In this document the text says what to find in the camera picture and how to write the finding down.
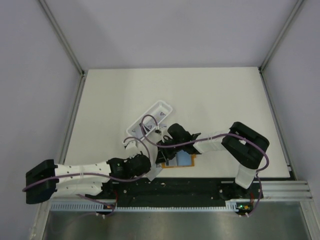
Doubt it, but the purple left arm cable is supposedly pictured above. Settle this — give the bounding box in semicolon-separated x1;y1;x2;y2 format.
22;136;153;216

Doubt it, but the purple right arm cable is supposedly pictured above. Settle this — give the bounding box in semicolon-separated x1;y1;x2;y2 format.
140;114;271;216

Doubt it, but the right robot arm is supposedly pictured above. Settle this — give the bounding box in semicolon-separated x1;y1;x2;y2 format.
155;121;270;198

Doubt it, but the aluminium frame post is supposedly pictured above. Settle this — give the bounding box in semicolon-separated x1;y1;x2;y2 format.
37;0;87;164
258;0;307;175

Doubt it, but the left aluminium frame post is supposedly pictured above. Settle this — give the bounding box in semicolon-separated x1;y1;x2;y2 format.
37;0;87;164

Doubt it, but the white plastic basket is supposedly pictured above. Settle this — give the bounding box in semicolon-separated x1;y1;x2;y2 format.
126;100;173;140

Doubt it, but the silver diamond card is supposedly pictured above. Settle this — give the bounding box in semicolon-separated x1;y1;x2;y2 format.
145;122;155;130
157;123;167;130

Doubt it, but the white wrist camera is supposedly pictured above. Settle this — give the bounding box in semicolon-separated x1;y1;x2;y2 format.
154;125;167;135
122;138;139;151

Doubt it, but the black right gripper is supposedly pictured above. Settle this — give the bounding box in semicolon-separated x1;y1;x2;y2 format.
156;137;185;165

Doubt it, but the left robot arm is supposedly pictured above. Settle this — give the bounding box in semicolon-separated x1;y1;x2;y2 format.
22;153;151;205

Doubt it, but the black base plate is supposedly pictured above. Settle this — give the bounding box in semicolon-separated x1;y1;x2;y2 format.
85;177;259;207

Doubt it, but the silver VIP card in basket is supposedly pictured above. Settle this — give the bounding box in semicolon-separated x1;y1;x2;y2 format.
154;111;166;123

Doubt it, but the right aluminium frame post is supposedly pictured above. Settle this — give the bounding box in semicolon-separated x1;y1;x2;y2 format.
258;0;307;175

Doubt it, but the yellow leather card holder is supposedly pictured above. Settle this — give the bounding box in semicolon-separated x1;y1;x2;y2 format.
161;150;196;169

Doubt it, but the silver diamond card in basket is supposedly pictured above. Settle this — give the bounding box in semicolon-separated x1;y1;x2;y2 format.
145;122;155;130

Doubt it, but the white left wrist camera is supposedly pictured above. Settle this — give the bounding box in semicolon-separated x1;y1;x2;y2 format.
122;138;139;151

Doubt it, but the silver vip card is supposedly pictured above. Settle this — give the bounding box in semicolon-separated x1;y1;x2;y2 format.
145;165;163;182
154;111;166;123

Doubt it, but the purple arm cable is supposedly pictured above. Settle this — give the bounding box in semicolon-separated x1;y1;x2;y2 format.
22;136;153;216
140;114;271;216

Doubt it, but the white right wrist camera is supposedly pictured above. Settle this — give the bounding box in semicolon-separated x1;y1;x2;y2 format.
154;125;167;135

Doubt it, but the white slotted cable duct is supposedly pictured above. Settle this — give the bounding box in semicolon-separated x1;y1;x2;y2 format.
50;200;250;213

